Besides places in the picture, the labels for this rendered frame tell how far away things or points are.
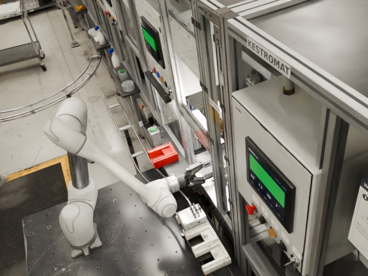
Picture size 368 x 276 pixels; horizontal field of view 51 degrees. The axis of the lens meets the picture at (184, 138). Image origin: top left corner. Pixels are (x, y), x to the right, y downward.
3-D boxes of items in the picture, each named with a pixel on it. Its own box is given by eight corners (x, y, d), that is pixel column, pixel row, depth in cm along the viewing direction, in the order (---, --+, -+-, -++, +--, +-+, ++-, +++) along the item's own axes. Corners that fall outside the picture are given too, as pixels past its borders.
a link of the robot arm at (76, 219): (64, 248, 216) (50, 224, 202) (72, 222, 229) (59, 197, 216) (92, 245, 214) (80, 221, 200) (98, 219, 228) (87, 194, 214)
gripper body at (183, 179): (180, 192, 205) (196, 185, 207) (178, 181, 200) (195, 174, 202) (176, 183, 210) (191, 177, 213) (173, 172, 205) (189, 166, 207)
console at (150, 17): (145, 68, 231) (127, -8, 202) (188, 54, 237) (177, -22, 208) (170, 102, 200) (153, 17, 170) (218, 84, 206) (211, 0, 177)
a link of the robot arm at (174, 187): (168, 185, 198) (179, 181, 199) (163, 174, 204) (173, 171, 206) (171, 197, 203) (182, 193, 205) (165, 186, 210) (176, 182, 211)
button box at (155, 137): (150, 142, 249) (146, 127, 242) (161, 138, 251) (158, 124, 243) (154, 149, 243) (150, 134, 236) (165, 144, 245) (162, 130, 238)
